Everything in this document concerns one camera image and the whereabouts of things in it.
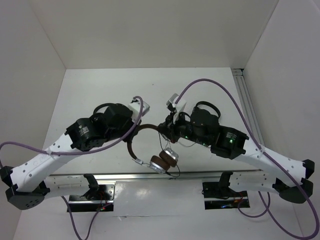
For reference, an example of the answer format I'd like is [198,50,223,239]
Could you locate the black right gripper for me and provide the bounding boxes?
[155,107,210,146]

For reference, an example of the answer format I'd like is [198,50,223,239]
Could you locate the brown silver headphones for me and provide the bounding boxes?
[126,124,180,176]

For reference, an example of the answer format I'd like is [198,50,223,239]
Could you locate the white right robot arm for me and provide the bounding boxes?
[157,110,315,204]

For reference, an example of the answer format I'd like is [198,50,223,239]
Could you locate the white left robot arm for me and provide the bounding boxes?
[0,102,150,210]

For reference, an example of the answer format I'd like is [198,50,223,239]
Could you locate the small black headphones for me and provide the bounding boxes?
[91,103,117,123]

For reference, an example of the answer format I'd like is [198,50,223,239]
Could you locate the large black wrapped headphones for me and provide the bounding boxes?
[193,100,221,121]

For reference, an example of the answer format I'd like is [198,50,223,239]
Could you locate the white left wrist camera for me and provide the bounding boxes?
[127,98,150,121]

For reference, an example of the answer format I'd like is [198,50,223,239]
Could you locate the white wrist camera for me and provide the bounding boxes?
[127,98,150,121]
[166,93,187,124]

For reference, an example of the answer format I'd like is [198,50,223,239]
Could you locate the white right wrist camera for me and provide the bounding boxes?
[166,93,187,124]

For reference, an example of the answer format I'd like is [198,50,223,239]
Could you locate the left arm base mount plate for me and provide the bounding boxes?
[68,181,116,213]

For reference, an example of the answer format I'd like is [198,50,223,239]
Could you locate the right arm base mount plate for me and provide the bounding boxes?
[201,182,250,210]

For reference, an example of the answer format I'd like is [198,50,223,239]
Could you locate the aluminium side rail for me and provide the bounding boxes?
[231,68,265,145]

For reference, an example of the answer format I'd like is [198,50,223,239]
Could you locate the aluminium table rail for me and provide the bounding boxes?
[47,171,263,186]

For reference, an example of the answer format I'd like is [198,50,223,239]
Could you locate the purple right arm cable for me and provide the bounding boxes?
[174,78,320,240]

